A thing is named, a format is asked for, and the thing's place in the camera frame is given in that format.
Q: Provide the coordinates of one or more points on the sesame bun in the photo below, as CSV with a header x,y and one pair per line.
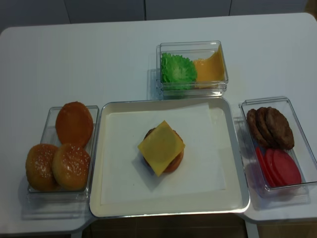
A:
x,y
39,167
70,166

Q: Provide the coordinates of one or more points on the green lettuce leaf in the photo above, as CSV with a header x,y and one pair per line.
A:
x,y
177,72

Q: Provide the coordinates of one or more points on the clear lettuce cheese container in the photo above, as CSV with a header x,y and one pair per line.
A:
x,y
193,51

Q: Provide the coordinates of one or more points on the brown patty on burger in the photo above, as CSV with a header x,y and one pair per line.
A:
x,y
151,130

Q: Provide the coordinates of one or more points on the yellow cheese slice on burger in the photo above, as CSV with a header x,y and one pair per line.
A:
x,y
160,148

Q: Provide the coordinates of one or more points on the bottom bun on tray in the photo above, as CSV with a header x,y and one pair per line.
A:
x,y
175,163

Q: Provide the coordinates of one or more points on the white paper sheet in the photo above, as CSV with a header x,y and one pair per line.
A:
x,y
126,177

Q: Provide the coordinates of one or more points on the yellow cheese slices in container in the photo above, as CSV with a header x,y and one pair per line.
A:
x,y
209,70

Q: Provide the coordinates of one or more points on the plain orange bun half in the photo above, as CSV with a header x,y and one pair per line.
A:
x,y
74,124

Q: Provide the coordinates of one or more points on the back brown patty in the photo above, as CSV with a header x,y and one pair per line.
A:
x,y
252,123

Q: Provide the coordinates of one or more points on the middle brown patty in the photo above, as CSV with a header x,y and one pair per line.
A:
x,y
262,127

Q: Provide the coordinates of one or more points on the back red tomato slice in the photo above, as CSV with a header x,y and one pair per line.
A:
x,y
264,169

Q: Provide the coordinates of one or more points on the red tomato slice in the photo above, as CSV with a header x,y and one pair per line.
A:
x,y
286,168
264,169
274,179

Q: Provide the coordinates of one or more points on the clear bun container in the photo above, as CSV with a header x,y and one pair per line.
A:
x,y
49,136

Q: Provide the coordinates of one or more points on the white metal serving tray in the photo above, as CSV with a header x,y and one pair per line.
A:
x,y
234,198

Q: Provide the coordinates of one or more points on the front brown patty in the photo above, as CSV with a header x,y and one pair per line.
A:
x,y
279,128

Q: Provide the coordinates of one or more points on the middle red tomato slice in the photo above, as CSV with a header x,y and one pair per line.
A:
x,y
274,179

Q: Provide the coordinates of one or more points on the clear patty tomato container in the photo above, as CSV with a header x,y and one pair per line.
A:
x,y
301,153

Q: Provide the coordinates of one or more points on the front red tomato slice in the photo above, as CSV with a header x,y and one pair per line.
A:
x,y
286,168

